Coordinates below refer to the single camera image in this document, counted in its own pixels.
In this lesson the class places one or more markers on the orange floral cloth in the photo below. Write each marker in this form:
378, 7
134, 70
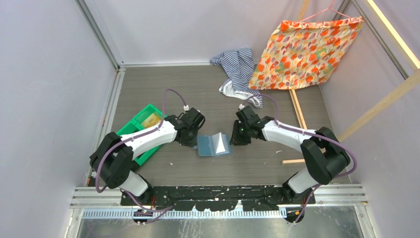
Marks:
303, 54

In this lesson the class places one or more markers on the green plastic bin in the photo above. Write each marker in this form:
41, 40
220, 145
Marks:
134, 125

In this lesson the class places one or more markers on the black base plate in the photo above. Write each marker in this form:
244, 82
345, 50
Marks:
217, 198

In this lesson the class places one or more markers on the aluminium front rail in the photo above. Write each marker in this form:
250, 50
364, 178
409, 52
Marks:
105, 205

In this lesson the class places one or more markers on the blue white striped cloth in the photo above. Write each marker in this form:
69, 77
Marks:
239, 67

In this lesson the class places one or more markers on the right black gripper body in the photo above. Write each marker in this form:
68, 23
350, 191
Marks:
244, 129

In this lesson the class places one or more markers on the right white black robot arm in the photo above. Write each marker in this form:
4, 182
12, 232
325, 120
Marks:
324, 157

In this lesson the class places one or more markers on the pink clothes hanger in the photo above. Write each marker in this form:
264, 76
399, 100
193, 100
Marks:
329, 8

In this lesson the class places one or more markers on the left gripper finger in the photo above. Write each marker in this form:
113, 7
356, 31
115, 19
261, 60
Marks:
194, 138
186, 141

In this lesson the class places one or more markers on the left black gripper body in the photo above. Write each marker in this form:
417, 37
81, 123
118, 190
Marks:
191, 134

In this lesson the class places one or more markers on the wooden frame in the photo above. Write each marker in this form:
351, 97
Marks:
373, 97

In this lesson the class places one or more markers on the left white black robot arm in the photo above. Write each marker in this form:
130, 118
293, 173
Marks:
112, 161

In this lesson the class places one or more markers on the yellow card in bin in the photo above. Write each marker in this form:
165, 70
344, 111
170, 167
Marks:
151, 120

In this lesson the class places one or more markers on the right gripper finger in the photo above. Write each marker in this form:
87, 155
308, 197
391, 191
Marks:
236, 129
241, 139

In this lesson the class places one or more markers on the blue card holder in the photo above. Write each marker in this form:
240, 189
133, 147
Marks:
213, 145

